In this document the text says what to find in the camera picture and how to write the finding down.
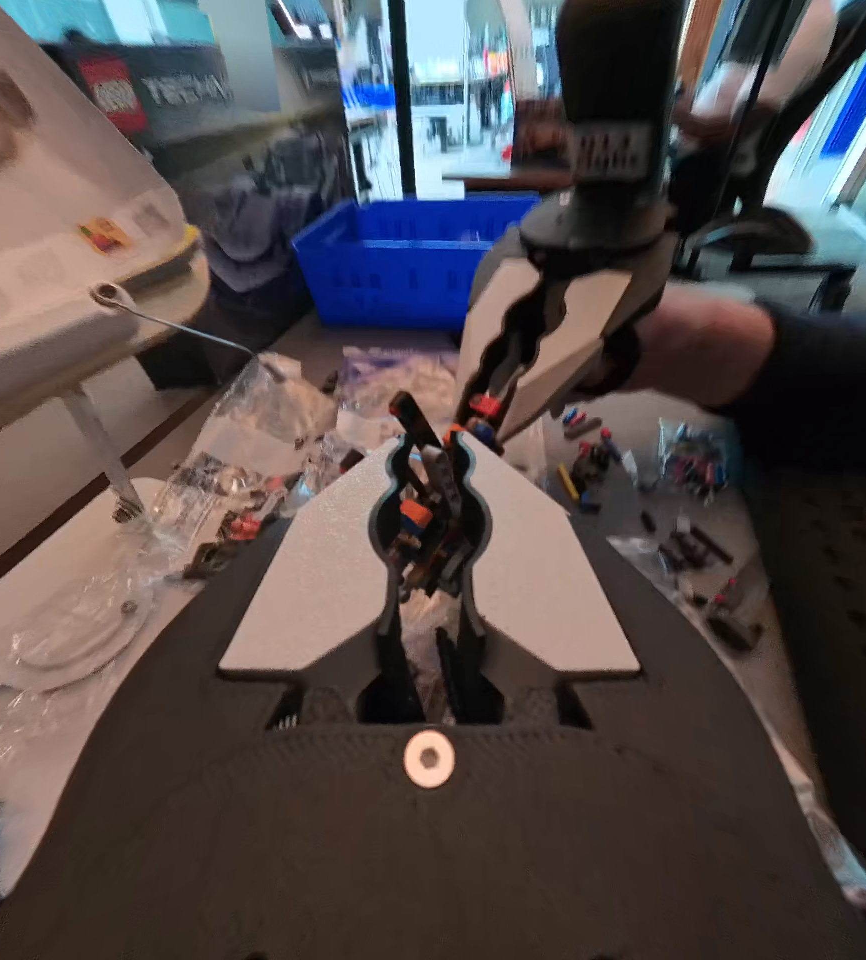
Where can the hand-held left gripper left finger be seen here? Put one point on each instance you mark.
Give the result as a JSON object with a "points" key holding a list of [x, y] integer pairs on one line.
{"points": [[313, 592]]}

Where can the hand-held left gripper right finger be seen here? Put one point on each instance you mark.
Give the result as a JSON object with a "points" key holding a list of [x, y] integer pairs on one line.
{"points": [[545, 592]]}

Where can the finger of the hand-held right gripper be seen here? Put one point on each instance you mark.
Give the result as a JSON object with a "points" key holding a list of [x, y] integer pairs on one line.
{"points": [[489, 315], [575, 337]]}

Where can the multicolour lego assembly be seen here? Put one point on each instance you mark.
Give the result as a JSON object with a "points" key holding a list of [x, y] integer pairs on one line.
{"points": [[436, 480]]}

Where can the person's right forearm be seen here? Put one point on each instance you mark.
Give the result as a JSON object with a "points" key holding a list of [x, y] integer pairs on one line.
{"points": [[837, 390]]}

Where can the large labelled bag of lego parts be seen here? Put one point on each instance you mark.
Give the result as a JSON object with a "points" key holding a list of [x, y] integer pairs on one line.
{"points": [[395, 375]]}

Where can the scattered loose lego pieces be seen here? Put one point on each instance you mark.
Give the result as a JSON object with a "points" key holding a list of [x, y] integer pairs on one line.
{"points": [[691, 544]]}

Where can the small clear bag of lego parts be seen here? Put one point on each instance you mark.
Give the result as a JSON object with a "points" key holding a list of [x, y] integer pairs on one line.
{"points": [[695, 457]]}

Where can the person's right hand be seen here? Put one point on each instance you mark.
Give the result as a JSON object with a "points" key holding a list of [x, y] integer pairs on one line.
{"points": [[702, 352]]}

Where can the blue plastic bin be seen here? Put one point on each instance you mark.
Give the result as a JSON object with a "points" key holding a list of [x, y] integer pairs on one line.
{"points": [[403, 262]]}

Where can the black office chair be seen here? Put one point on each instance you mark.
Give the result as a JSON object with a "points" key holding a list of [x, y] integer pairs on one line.
{"points": [[762, 232]]}

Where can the clear bag with white disc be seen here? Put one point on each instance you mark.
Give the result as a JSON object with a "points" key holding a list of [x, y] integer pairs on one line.
{"points": [[65, 622]]}

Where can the black box with grey figure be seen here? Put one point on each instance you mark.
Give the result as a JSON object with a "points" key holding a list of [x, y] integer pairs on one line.
{"points": [[200, 90]]}

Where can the open instruction booklet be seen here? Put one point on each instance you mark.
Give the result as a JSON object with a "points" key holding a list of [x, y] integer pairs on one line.
{"points": [[28, 225]]}

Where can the black window frame post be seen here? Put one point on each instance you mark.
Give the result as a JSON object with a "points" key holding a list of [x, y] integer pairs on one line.
{"points": [[400, 97]]}

